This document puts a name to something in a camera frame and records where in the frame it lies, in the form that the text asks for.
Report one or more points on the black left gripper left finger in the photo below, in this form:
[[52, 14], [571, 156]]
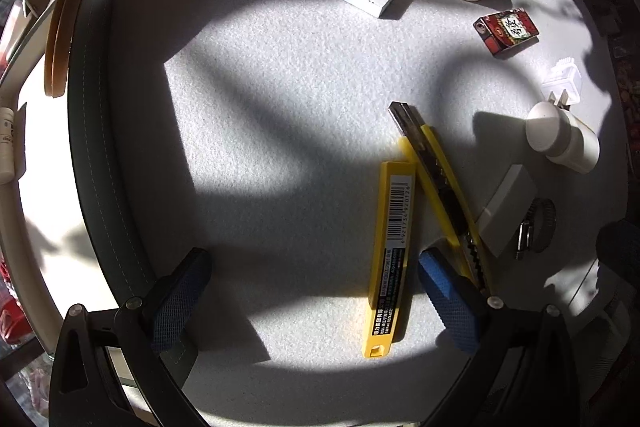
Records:
[[84, 387]]

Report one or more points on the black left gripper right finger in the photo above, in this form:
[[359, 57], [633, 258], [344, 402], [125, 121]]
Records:
[[525, 367]]

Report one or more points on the yellow blade refill case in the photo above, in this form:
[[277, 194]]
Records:
[[390, 256]]

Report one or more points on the white bottle yellow label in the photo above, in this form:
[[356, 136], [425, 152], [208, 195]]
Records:
[[562, 138]]

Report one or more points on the yellow utility knife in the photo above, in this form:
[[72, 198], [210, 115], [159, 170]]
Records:
[[419, 144]]

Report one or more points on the red patterned small box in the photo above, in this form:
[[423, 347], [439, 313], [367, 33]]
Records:
[[506, 30]]

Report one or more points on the large brown tape roll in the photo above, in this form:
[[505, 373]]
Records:
[[59, 39]]

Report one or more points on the white open tray box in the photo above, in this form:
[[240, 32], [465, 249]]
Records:
[[98, 179]]

